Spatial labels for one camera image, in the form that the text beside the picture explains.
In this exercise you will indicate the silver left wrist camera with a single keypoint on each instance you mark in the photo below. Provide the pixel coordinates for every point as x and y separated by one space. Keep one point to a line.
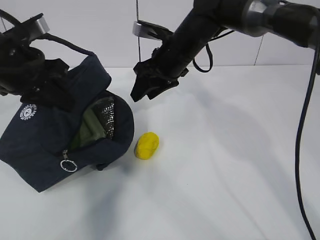
27 31

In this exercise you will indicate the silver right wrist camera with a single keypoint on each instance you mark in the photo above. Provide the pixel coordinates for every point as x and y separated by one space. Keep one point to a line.
151 31

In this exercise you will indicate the green lid glass container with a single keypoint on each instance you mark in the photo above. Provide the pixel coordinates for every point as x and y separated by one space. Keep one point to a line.
90 129

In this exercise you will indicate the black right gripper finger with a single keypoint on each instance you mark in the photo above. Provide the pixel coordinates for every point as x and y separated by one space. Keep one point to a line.
160 89
142 87

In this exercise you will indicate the dark blue lunch bag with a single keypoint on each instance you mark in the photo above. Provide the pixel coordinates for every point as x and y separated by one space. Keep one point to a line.
36 141

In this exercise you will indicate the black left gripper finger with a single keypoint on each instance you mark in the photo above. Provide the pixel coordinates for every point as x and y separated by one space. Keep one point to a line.
53 92

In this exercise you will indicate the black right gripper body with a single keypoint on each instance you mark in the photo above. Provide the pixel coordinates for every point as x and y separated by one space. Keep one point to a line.
151 68

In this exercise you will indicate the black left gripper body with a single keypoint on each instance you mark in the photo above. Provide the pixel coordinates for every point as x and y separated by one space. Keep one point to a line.
24 69

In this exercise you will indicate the green cucumber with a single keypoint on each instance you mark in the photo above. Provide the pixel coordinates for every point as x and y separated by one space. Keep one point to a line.
75 143

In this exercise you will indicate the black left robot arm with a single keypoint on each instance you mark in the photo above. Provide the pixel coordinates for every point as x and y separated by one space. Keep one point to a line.
25 71

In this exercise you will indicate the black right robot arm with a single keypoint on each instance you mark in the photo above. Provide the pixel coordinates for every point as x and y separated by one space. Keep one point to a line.
297 23

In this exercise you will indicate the yellow lemon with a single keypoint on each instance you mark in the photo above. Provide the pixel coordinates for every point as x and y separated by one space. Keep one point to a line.
146 145

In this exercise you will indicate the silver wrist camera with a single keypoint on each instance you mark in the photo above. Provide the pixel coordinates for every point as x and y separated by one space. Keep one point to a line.
27 31
151 31

